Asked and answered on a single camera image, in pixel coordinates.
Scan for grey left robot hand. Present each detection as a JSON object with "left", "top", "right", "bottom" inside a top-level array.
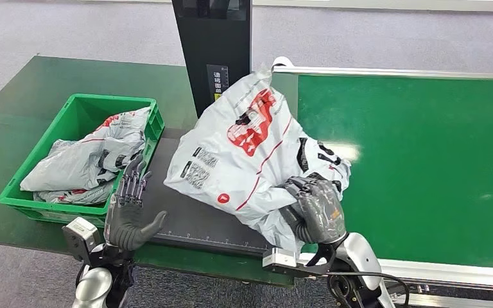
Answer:
[{"left": 103, "top": 153, "right": 169, "bottom": 252}]

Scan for crumpled grey mailer bag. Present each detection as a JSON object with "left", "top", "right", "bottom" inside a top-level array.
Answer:
[{"left": 33, "top": 182, "right": 116, "bottom": 206}]

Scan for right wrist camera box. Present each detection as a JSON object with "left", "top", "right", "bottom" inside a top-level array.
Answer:
[{"left": 261, "top": 247, "right": 299, "bottom": 274}]

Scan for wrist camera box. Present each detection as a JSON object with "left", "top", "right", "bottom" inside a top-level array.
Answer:
[
  {"left": 62, "top": 217, "right": 102, "bottom": 262},
  {"left": 261, "top": 247, "right": 299, "bottom": 274}
]

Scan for green plastic crate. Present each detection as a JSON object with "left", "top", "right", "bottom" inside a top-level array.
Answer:
[{"left": 0, "top": 93, "right": 165, "bottom": 227}]

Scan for green conveyor belt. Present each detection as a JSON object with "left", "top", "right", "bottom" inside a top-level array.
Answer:
[{"left": 296, "top": 74, "right": 493, "bottom": 270}]

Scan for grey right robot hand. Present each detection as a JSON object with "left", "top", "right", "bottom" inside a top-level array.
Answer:
[{"left": 278, "top": 176, "right": 349, "bottom": 246}]

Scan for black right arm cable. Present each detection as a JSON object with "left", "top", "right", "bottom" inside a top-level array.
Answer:
[{"left": 325, "top": 271, "right": 411, "bottom": 308}]

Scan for aluminium conveyor frame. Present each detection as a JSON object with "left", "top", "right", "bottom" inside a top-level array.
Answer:
[{"left": 270, "top": 56, "right": 493, "bottom": 308}]

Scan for grey mailer bag, black stripes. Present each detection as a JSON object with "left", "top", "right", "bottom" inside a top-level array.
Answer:
[{"left": 19, "top": 106, "right": 151, "bottom": 193}]

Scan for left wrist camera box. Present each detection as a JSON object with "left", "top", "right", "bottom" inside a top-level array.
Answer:
[{"left": 62, "top": 217, "right": 102, "bottom": 262}]

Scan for black and yellow label sticker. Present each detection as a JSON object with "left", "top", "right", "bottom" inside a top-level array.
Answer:
[{"left": 206, "top": 64, "right": 230, "bottom": 103}]

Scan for black inbound scanner machine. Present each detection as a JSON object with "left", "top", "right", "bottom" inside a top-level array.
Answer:
[{"left": 144, "top": 0, "right": 273, "bottom": 259}]

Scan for grey mailer bag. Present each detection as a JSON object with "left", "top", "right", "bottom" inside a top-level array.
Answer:
[
  {"left": 163, "top": 65, "right": 353, "bottom": 254},
  {"left": 19, "top": 106, "right": 151, "bottom": 193},
  {"left": 33, "top": 182, "right": 116, "bottom": 206}
]

